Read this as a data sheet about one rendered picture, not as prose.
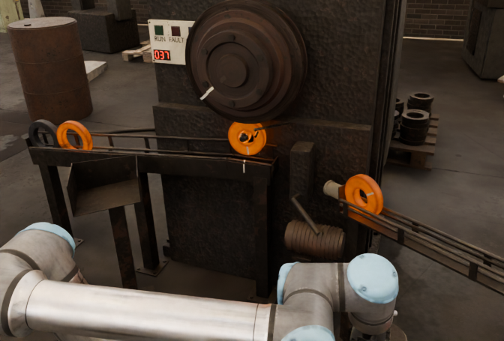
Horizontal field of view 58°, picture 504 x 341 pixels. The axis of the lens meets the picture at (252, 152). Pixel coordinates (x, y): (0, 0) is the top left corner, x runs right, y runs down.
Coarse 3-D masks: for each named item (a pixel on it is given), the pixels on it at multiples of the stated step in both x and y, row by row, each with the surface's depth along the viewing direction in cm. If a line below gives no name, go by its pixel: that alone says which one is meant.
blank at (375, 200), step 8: (360, 176) 160; (368, 176) 160; (352, 184) 163; (360, 184) 160; (368, 184) 157; (376, 184) 157; (352, 192) 164; (368, 192) 158; (376, 192) 156; (352, 200) 166; (360, 200) 165; (368, 200) 159; (376, 200) 155; (368, 208) 160; (376, 208) 156; (360, 216) 164
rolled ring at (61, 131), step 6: (60, 126) 220; (66, 126) 218; (72, 126) 217; (78, 126) 216; (60, 132) 221; (66, 132) 224; (78, 132) 217; (84, 132) 217; (60, 138) 223; (66, 138) 225; (84, 138) 217; (90, 138) 219; (60, 144) 225; (66, 144) 225; (84, 144) 219; (90, 144) 219
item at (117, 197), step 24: (72, 168) 187; (96, 168) 192; (120, 168) 195; (72, 192) 180; (96, 192) 192; (120, 192) 190; (120, 216) 190; (120, 240) 195; (120, 264) 200; (144, 288) 224
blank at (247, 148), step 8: (232, 128) 186; (240, 128) 185; (248, 128) 184; (232, 136) 188; (264, 136) 184; (232, 144) 190; (240, 144) 188; (248, 144) 188; (256, 144) 186; (264, 144) 186; (240, 152) 190; (248, 152) 189; (256, 152) 187
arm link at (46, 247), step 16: (32, 224) 98; (48, 224) 98; (16, 240) 91; (32, 240) 92; (48, 240) 94; (64, 240) 98; (32, 256) 88; (48, 256) 92; (64, 256) 96; (48, 272) 91; (64, 272) 94; (64, 336) 95; (80, 336) 95
